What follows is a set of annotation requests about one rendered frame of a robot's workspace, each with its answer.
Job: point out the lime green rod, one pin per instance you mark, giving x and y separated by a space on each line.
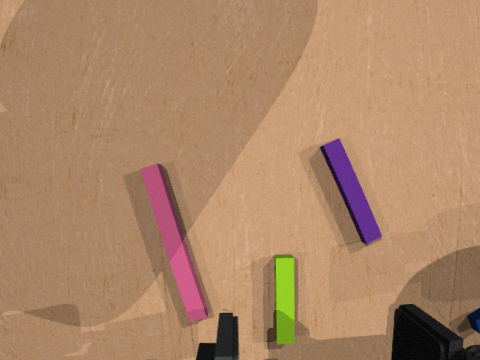
284 298

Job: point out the small blue cube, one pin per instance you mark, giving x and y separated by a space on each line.
474 319

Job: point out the pink rod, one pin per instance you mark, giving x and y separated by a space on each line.
174 242

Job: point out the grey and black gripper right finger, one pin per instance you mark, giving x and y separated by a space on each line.
418 336

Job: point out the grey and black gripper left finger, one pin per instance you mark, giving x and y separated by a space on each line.
227 342

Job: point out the purple rod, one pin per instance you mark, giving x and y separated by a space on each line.
351 191

